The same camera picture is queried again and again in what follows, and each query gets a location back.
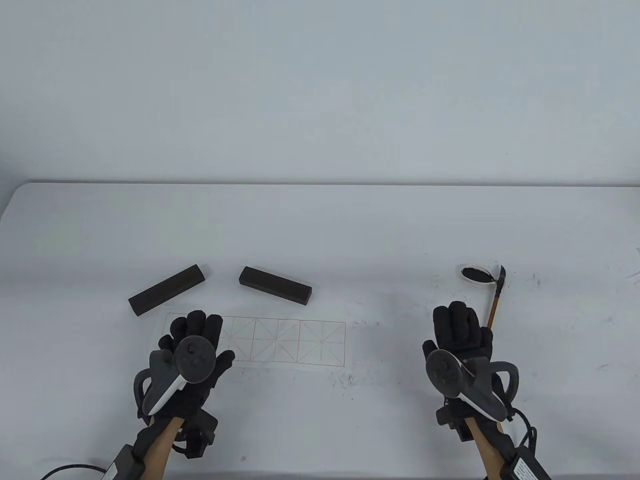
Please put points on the person's left forearm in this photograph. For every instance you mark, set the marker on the person's left forearm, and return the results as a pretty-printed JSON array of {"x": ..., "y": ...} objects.
[{"x": 165, "y": 445}]

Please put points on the black labelled forearm box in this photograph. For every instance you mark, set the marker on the black labelled forearm box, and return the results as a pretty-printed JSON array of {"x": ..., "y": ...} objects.
[
  {"x": 122, "y": 465},
  {"x": 530, "y": 467}
]

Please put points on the red grid calligraphy paper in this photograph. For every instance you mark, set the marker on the red grid calligraphy paper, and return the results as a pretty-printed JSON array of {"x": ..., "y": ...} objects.
[{"x": 280, "y": 340}]

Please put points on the black bar paperweight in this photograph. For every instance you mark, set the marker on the black bar paperweight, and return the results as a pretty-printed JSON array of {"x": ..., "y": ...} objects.
[
  {"x": 167, "y": 290},
  {"x": 275, "y": 285}
]

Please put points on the person's right forearm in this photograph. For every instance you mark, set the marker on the person's right forearm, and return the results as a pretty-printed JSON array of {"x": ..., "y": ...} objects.
[{"x": 487, "y": 450}]

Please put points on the white ink dish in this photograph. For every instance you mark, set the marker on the white ink dish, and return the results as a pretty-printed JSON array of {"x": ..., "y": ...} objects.
[{"x": 475, "y": 275}]

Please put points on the person's right hand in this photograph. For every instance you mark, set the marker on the person's right hand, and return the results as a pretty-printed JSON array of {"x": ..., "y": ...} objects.
[{"x": 460, "y": 325}]

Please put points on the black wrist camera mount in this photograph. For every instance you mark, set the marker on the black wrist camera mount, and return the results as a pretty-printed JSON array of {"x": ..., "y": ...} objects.
[
  {"x": 450, "y": 415},
  {"x": 200, "y": 430}
]

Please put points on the person's left hand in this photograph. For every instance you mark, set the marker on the person's left hand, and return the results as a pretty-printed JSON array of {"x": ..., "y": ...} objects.
[{"x": 197, "y": 325}]

